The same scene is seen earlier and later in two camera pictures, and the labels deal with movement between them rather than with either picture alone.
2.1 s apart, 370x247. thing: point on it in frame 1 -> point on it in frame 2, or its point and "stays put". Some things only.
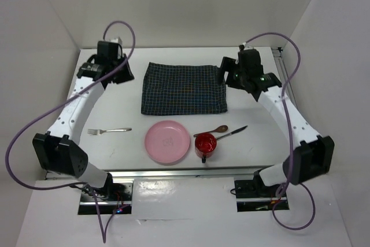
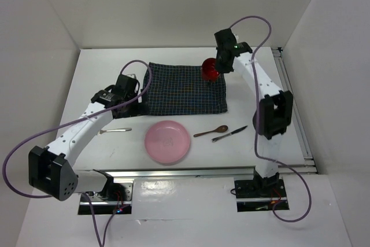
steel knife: x=225 y=135 stays put
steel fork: x=98 y=132 stays put
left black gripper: x=128 y=76 -> x=139 y=109
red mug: x=205 y=146 -> x=208 y=69
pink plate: x=167 y=142 stays put
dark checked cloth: x=182 y=89 stays put
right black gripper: x=227 y=65 -> x=219 y=67
